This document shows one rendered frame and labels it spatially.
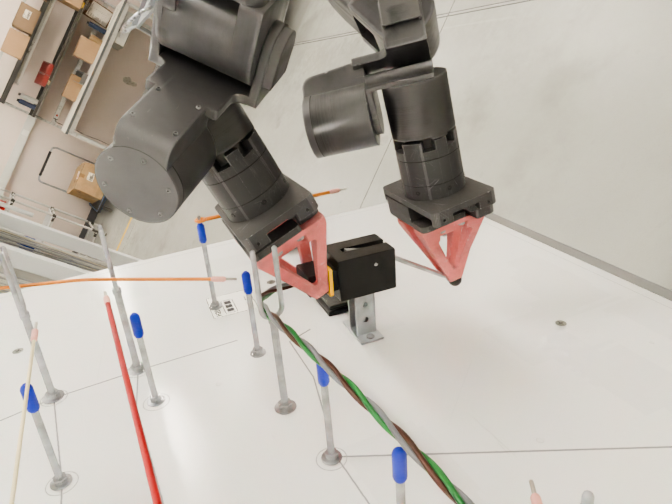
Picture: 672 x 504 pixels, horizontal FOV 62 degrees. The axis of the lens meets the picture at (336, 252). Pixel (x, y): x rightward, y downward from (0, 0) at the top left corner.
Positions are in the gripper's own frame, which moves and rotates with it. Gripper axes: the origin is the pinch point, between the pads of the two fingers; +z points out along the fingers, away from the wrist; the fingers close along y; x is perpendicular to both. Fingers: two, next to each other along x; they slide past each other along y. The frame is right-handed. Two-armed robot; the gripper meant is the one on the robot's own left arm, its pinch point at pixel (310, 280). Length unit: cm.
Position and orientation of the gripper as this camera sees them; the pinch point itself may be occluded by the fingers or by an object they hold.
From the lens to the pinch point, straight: 50.7
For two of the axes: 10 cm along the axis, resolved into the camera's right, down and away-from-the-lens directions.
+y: 3.9, 3.3, -8.6
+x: 8.0, -5.8, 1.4
